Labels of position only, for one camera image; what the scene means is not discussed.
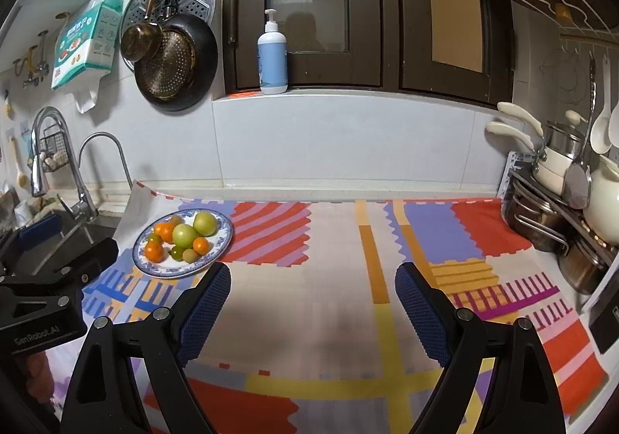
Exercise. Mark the wire sponge basket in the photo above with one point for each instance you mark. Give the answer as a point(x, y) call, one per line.
point(53, 151)

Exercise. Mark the teal plastic bag box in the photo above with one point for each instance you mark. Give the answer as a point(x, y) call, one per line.
point(87, 44)

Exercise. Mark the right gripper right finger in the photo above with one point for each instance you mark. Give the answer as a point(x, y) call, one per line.
point(522, 396)

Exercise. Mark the chrome pull-down faucet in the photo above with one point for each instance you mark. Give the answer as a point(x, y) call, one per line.
point(84, 209)

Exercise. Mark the blue rimmed white plate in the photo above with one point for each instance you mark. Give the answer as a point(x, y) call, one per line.
point(170, 269)

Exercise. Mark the black frying pan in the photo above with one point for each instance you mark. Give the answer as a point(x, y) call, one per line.
point(203, 41)

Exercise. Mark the cream ceramic pot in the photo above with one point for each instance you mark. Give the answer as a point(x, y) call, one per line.
point(562, 143)

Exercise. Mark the brass perforated strainer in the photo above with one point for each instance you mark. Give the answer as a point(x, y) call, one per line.
point(161, 77)

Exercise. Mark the steel sink basin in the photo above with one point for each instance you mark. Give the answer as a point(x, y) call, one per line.
point(74, 237)

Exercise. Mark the stacked steel pots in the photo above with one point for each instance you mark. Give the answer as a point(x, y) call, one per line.
point(584, 257)

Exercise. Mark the green apple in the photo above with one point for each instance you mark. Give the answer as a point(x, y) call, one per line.
point(184, 235)
point(205, 224)

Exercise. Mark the white hanging ladle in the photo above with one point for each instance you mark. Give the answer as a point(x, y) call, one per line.
point(600, 137)

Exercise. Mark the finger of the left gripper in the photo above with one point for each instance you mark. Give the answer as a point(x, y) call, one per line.
point(15, 243)
point(64, 270)

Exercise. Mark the small yellow fruit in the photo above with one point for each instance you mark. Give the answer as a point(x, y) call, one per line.
point(176, 220)
point(190, 256)

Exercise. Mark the blue soap pump bottle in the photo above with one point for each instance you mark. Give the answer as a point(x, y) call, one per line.
point(272, 57)

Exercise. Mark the wall hook rack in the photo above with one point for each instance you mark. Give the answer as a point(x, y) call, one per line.
point(35, 63)

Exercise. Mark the cream kettle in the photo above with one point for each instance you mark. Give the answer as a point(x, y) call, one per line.
point(602, 213)

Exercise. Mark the dark brown window frame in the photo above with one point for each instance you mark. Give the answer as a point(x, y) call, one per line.
point(456, 49)

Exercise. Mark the large front orange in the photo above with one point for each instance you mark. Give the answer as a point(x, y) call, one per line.
point(154, 251)

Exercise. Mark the small brass saucepan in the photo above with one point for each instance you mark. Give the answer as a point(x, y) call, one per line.
point(141, 41)

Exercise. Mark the upper cream pan handle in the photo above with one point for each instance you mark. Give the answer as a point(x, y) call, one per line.
point(521, 113)

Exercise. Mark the cream pan handle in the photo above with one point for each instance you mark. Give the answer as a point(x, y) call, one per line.
point(521, 113)
point(502, 129)

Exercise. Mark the lower cream pan handle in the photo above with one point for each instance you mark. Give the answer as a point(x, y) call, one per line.
point(502, 129)

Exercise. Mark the colourful patterned table mat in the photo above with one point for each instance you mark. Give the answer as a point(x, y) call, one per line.
point(313, 337)

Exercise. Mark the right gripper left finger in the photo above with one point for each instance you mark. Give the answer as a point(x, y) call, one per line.
point(103, 397)

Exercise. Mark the small orange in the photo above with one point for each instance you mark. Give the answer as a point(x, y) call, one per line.
point(201, 246)

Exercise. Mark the thin gooseneck faucet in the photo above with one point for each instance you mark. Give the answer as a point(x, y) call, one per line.
point(104, 157)

